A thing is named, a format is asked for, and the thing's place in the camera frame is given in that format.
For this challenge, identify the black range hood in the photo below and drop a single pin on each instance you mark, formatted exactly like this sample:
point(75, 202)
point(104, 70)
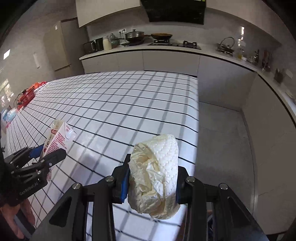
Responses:
point(184, 11)

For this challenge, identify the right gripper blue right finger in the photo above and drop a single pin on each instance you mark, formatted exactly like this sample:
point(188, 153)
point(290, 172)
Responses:
point(182, 190)

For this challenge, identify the blue white tissue pack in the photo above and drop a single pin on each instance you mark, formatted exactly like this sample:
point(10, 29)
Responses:
point(7, 116)

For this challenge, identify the cream electric kettle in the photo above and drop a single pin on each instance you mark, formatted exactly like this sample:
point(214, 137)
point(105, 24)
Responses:
point(106, 43)

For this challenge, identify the kettle with round handle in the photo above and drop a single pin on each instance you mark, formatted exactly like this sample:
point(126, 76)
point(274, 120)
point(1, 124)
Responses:
point(226, 46)

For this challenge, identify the black utensil holder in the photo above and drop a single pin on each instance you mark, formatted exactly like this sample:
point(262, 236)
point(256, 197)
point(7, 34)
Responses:
point(279, 75)

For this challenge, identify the beige refrigerator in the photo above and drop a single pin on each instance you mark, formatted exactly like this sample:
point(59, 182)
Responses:
point(64, 46)

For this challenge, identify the grey lidded cooking pot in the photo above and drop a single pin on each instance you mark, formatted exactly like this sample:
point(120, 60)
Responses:
point(135, 36)

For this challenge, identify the dark glass bottle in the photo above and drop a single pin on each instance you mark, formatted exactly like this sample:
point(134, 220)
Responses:
point(256, 57)

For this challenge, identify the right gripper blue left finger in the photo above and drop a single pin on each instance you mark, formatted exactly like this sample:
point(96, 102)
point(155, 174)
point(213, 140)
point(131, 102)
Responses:
point(121, 175)

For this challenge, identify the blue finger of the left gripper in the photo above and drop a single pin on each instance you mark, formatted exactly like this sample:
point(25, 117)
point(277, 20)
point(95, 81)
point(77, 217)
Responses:
point(36, 152)
point(51, 159)

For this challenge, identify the black wok pan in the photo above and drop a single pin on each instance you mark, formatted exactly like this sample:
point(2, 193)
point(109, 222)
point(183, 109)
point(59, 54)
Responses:
point(160, 36)

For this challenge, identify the black microwave oven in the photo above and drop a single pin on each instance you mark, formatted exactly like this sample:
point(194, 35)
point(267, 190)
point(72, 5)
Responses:
point(93, 46)

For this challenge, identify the white paper towel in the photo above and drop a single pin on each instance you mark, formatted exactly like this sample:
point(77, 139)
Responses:
point(153, 177)

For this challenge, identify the lower kitchen cabinets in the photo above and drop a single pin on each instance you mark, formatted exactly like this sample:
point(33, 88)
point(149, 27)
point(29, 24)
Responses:
point(247, 125)

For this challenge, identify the black gas stove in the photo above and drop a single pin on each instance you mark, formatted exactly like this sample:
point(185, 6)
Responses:
point(184, 44)

